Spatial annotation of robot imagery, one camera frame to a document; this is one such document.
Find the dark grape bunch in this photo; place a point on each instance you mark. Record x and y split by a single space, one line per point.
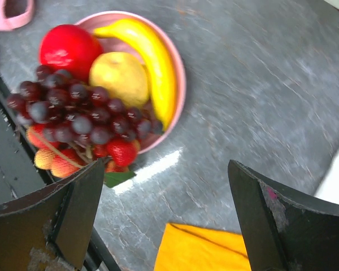
72 111

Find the yellow fake pear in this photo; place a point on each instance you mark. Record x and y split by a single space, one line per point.
123 76

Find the pink plate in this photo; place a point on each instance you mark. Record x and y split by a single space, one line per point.
106 18

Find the yellow fake banana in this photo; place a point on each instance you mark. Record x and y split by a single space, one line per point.
157 59

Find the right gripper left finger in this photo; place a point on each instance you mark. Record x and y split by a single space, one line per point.
50 229

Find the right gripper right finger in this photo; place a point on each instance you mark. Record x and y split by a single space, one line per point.
283 228

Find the orange folded cloth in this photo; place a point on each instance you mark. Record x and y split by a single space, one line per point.
186 247

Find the red fake apple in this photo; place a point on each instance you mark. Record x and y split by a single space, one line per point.
69 47

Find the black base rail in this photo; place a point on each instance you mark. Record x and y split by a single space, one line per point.
19 177

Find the pink baseball cap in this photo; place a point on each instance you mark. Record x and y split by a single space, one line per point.
15 14

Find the red strawberry bunch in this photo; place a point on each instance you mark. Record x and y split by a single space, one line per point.
117 155

